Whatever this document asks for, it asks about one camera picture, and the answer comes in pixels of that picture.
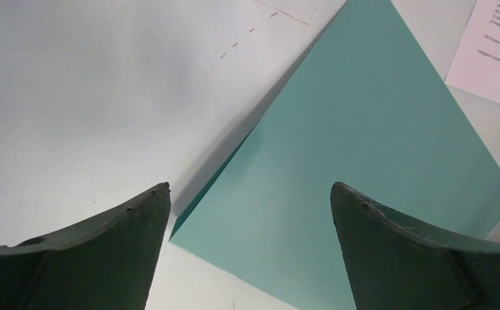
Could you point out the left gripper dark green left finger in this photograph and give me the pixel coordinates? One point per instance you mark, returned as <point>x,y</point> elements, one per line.
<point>107,261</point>

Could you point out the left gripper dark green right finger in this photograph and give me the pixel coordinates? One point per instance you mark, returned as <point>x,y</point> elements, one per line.
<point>395,261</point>

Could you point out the teal file folder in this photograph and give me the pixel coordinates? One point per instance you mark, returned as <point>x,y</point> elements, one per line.
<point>367,108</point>

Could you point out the printed paper sheet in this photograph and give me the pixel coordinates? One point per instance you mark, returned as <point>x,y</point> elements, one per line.
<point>475,67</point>

